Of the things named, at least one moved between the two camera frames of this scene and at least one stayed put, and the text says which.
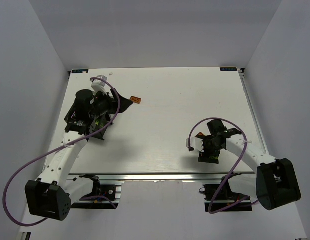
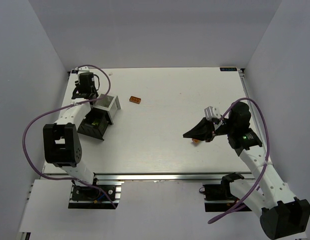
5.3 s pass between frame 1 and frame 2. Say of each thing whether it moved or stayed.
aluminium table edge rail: stayed
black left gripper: moved
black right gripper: moved
